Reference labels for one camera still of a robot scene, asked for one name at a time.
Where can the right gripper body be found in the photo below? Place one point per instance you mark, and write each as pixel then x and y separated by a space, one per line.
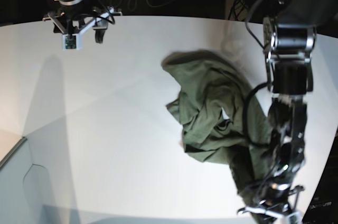
pixel 75 20

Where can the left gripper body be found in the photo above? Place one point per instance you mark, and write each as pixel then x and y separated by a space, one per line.
pixel 270 200

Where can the olive green t-shirt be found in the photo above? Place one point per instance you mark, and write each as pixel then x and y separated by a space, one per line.
pixel 217 127

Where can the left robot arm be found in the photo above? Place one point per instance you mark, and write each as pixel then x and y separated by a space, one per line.
pixel 289 39

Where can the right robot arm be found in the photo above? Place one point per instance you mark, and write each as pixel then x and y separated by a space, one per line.
pixel 81 4

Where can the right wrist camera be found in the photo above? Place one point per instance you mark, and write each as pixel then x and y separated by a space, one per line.
pixel 71 42

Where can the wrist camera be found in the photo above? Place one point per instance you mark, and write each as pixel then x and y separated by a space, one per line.
pixel 71 42
pixel 293 218

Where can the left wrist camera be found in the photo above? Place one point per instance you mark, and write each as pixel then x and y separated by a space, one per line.
pixel 293 218

